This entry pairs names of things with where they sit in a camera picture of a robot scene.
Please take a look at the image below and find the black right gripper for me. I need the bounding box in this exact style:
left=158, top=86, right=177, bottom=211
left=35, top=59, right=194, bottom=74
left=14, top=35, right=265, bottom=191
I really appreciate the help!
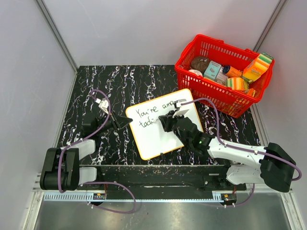
left=160, top=110, right=189, bottom=146

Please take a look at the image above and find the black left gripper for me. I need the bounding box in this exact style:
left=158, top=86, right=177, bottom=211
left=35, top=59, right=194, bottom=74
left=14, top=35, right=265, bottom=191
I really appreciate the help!
left=95, top=109, right=133, bottom=135

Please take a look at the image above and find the white board yellow frame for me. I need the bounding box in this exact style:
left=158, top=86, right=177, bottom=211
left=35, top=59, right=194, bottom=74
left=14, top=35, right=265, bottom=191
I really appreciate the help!
left=125, top=88, right=204, bottom=161

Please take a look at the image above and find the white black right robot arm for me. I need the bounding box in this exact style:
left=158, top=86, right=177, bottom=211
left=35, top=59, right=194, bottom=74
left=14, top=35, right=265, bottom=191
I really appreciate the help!
left=158, top=111, right=296, bottom=193

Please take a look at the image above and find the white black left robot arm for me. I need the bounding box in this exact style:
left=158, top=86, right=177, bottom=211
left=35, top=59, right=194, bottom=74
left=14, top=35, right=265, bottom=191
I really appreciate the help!
left=40, top=112, right=133, bottom=191

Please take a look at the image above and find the white round lid container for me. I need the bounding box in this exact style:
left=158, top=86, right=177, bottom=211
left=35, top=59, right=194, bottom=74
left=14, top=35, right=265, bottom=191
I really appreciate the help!
left=189, top=69, right=203, bottom=76

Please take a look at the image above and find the brown round bread pack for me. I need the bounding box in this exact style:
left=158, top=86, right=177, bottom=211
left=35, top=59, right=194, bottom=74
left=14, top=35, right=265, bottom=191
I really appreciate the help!
left=190, top=56, right=211, bottom=74

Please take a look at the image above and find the teal small carton box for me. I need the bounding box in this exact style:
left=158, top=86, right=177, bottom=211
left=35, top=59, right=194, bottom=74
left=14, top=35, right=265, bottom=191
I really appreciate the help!
left=203, top=61, right=222, bottom=80

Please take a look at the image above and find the pink white packet in basket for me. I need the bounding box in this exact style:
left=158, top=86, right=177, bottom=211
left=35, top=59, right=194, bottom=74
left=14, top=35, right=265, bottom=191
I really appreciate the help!
left=214, top=73, right=228, bottom=86

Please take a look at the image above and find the red plastic shopping basket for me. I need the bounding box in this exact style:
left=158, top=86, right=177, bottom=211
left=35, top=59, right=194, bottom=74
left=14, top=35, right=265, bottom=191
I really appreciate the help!
left=175, top=34, right=275, bottom=118

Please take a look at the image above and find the striped orange sponge pack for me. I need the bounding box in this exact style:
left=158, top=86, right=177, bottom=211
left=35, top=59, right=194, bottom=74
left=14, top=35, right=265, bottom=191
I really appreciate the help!
left=226, top=77, right=249, bottom=91

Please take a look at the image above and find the orange bottle blue cap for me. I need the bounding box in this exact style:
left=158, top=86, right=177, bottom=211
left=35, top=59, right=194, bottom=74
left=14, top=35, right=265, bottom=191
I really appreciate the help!
left=222, top=65, right=242, bottom=78

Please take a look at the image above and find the orange packet in basket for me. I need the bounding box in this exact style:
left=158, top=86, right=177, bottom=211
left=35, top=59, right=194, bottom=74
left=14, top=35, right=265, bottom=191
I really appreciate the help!
left=243, top=88, right=256, bottom=97

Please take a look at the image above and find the yellow green sponge pack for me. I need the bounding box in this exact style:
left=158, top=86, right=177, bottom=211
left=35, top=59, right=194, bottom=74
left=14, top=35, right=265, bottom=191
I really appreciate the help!
left=242, top=52, right=274, bottom=83

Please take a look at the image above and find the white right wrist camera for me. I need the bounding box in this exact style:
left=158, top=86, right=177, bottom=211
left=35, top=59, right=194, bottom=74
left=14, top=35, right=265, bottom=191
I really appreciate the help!
left=172, top=99, right=189, bottom=118

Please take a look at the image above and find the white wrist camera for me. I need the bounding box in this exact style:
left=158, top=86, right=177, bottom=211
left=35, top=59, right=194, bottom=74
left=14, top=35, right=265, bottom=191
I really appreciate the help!
left=95, top=99, right=109, bottom=114
left=172, top=99, right=189, bottom=118

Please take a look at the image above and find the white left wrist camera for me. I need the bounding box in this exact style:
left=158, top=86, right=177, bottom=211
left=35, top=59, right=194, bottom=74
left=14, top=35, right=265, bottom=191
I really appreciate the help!
left=95, top=99, right=109, bottom=114

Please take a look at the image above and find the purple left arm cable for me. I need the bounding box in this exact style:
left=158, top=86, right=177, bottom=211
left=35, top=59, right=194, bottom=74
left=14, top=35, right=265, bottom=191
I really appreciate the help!
left=57, top=89, right=137, bottom=214

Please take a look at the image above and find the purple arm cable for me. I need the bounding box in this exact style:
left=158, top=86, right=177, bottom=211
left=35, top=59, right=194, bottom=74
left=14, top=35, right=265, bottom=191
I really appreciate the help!
left=57, top=89, right=137, bottom=214
left=179, top=97, right=302, bottom=208

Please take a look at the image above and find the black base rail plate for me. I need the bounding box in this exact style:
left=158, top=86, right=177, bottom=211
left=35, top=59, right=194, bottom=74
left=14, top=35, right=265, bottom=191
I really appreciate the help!
left=93, top=165, right=247, bottom=191

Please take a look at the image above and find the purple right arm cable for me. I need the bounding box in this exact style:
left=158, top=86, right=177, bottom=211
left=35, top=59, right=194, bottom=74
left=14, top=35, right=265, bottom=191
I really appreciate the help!
left=179, top=97, right=302, bottom=208

